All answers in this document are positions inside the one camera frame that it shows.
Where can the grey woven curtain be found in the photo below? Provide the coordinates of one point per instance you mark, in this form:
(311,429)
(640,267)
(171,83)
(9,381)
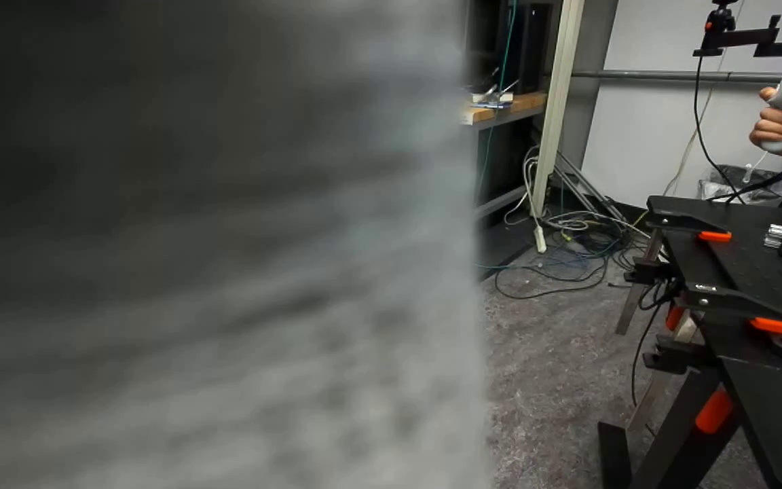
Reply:
(228,273)

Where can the black work table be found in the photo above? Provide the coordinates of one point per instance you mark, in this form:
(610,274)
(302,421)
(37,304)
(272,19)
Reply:
(773,289)

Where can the orange clamp under table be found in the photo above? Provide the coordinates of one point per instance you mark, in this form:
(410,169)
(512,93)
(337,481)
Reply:
(716,410)

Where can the workbench with wooden top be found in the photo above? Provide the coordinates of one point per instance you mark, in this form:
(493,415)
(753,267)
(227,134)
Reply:
(509,108)

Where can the small tools on workbench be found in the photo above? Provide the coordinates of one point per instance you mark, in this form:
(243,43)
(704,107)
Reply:
(496,96)

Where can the grey box by wall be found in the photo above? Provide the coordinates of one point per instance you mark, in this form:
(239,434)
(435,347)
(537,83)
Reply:
(746,186)

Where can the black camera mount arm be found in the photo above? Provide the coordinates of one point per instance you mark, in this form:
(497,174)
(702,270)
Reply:
(734,36)

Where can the grey horizontal wall rail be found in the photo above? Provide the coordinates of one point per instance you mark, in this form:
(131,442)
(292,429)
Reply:
(663,77)

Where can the cream vertical post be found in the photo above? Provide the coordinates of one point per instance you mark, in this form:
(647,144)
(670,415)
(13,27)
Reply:
(557,89)

